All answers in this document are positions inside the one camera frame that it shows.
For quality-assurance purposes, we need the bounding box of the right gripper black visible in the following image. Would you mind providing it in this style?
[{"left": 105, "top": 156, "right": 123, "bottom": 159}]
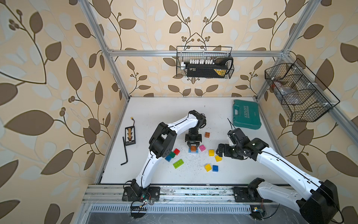
[{"left": 215, "top": 142, "right": 242, "bottom": 159}]

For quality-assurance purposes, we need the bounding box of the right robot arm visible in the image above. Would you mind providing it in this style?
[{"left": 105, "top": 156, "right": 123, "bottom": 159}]
[{"left": 216, "top": 128, "right": 341, "bottom": 224}]

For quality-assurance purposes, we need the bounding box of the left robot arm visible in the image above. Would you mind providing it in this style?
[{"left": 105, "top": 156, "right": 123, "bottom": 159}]
[{"left": 131, "top": 110, "right": 207, "bottom": 197}]

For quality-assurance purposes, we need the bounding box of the pink lego brick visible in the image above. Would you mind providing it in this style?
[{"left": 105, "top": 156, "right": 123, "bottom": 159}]
[{"left": 199, "top": 145, "right": 206, "bottom": 152}]

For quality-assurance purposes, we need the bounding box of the red lego brick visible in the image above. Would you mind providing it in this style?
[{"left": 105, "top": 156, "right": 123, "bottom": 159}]
[{"left": 174, "top": 148, "right": 180, "bottom": 155}]

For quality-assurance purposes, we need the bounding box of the yellow lego brick upper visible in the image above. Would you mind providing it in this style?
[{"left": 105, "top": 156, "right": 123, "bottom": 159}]
[{"left": 209, "top": 149, "right": 215, "bottom": 157}]

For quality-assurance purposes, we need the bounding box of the yellow lego brick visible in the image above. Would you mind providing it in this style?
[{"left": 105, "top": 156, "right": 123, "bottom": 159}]
[
  {"left": 209, "top": 149, "right": 215, "bottom": 157},
  {"left": 204, "top": 164, "right": 212, "bottom": 172},
  {"left": 215, "top": 155, "right": 222, "bottom": 162}
]

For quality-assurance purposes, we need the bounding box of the lime green lego brick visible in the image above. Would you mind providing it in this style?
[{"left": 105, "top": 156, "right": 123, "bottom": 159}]
[{"left": 173, "top": 159, "right": 184, "bottom": 169}]

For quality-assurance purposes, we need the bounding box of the yellow lego brick right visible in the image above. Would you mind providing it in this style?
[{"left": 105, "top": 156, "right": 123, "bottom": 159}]
[{"left": 215, "top": 155, "right": 222, "bottom": 162}]

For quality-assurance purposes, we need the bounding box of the yellow lego brick lower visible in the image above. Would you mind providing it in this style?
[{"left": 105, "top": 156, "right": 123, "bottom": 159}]
[{"left": 204, "top": 164, "right": 212, "bottom": 172}]

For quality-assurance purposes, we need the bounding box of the blue lego brick left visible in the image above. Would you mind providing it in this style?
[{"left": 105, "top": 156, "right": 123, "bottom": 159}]
[{"left": 165, "top": 155, "right": 172, "bottom": 162}]

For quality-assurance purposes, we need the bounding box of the blue lego brick lower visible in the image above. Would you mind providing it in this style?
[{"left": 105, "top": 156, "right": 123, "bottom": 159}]
[{"left": 212, "top": 165, "right": 219, "bottom": 172}]

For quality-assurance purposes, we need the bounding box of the green tool case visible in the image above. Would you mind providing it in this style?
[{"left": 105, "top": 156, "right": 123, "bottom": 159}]
[{"left": 233, "top": 99, "right": 262, "bottom": 130}]

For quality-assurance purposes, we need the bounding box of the black bit holder card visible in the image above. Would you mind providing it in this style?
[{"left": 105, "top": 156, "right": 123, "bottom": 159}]
[{"left": 125, "top": 126, "right": 136, "bottom": 146}]

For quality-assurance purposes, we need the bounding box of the black hex key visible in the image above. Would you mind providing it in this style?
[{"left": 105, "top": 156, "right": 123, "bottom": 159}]
[{"left": 120, "top": 136, "right": 128, "bottom": 166}]

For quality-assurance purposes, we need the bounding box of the plastic bag in basket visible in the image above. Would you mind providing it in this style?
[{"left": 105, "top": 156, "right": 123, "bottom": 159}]
[{"left": 274, "top": 81, "right": 296, "bottom": 104}]

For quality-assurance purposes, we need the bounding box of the black box in basket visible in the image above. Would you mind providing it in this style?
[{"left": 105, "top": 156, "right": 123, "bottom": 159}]
[{"left": 185, "top": 57, "right": 235, "bottom": 78}]

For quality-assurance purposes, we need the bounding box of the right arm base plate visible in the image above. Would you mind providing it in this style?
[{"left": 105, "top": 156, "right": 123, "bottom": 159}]
[{"left": 233, "top": 187, "right": 273, "bottom": 203}]

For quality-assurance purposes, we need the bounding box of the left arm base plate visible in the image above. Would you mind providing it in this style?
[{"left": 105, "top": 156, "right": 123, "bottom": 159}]
[{"left": 122, "top": 187, "right": 160, "bottom": 202}]

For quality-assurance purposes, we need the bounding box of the right wire basket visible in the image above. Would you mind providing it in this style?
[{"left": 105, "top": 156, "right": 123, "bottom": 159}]
[{"left": 264, "top": 58, "right": 340, "bottom": 122}]

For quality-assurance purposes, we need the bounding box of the wire basket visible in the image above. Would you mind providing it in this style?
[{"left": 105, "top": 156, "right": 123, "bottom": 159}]
[
  {"left": 174, "top": 45, "right": 232, "bottom": 79},
  {"left": 264, "top": 58, "right": 340, "bottom": 122}
]

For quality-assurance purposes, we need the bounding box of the back wire basket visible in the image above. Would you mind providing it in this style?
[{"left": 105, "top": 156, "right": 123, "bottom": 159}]
[{"left": 174, "top": 45, "right": 232, "bottom": 79}]

